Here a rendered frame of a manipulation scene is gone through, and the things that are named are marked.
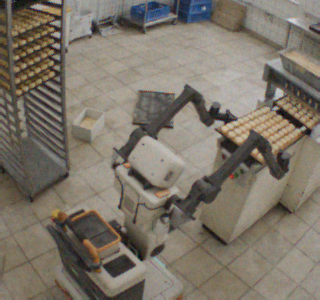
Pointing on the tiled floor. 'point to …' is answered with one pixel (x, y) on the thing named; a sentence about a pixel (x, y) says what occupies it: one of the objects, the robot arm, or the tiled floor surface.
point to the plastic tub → (88, 124)
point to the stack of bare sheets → (152, 107)
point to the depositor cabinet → (298, 182)
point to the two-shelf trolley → (146, 7)
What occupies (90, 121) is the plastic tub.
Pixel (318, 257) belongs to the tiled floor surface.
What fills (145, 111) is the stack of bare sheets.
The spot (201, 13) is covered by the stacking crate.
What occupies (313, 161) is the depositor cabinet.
